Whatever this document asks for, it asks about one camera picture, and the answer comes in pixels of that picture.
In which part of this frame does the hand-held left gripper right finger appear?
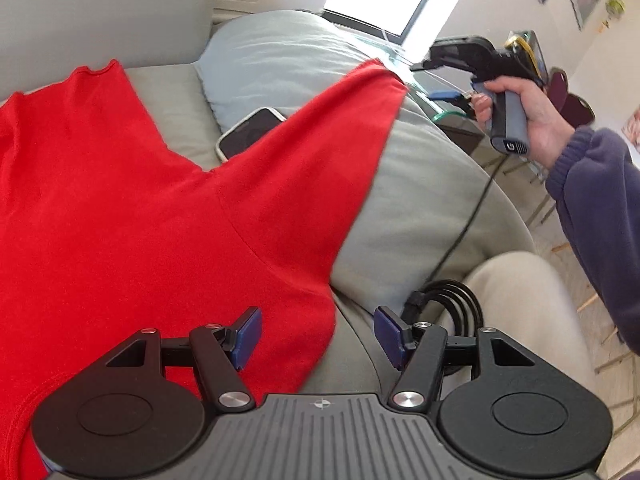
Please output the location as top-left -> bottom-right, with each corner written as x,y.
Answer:
374,306 -> 538,415

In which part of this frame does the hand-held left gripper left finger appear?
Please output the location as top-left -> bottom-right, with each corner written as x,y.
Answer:
102,306 -> 263,416

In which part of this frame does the red t-shirt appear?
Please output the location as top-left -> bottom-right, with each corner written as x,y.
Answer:
0,57 -> 410,480

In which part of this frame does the person's right forearm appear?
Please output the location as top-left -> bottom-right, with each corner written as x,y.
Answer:
545,127 -> 640,356

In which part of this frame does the person's right hand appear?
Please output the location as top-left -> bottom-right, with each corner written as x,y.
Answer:
471,79 -> 577,172

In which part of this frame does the light grey pillow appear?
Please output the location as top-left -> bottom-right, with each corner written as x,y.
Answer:
194,10 -> 536,321

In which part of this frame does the maroon chair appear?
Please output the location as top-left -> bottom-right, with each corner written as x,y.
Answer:
547,67 -> 597,128

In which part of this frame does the person's right leg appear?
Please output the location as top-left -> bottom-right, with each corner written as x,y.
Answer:
440,252 -> 598,480

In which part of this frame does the smartphone in cream case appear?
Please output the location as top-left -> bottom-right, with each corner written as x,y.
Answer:
215,107 -> 288,163

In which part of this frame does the grey sofa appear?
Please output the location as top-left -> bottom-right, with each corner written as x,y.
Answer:
0,0 -> 401,396

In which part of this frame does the dark box with yellow cable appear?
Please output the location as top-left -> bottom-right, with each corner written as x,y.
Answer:
505,30 -> 546,78

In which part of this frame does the black cable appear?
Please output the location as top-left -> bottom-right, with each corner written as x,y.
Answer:
400,157 -> 496,376

